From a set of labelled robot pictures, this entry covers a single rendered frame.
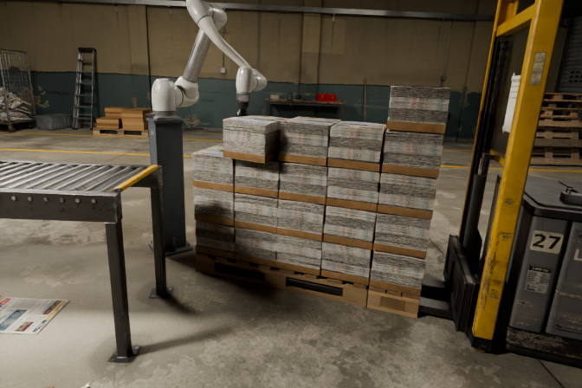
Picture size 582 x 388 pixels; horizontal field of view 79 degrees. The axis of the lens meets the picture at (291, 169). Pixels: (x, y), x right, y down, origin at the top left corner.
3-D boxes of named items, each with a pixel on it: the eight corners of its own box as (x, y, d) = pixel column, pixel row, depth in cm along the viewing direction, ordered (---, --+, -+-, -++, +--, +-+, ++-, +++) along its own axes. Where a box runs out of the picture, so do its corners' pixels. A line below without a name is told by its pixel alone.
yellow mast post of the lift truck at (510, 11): (452, 265, 244) (499, -10, 202) (467, 267, 242) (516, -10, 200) (455, 271, 236) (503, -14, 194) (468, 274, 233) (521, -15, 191)
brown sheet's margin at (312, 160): (297, 150, 241) (297, 143, 240) (339, 154, 232) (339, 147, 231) (278, 160, 206) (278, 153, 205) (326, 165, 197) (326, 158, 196)
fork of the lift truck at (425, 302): (283, 274, 235) (284, 268, 234) (453, 309, 206) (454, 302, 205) (279, 282, 226) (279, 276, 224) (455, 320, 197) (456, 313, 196)
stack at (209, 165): (221, 247, 277) (220, 143, 257) (371, 275, 245) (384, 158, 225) (194, 271, 241) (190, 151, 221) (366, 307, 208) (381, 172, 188)
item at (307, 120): (299, 117, 234) (299, 115, 234) (341, 120, 226) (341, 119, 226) (281, 122, 201) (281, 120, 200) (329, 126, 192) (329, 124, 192)
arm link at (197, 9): (205, 11, 215) (218, 16, 227) (190, -12, 216) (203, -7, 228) (192, 27, 221) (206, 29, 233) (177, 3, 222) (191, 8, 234)
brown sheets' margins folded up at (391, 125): (372, 256, 241) (388, 115, 218) (417, 264, 233) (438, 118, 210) (368, 286, 205) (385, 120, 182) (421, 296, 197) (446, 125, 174)
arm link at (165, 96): (146, 110, 243) (145, 77, 238) (165, 108, 259) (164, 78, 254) (164, 112, 237) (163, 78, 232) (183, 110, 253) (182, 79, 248)
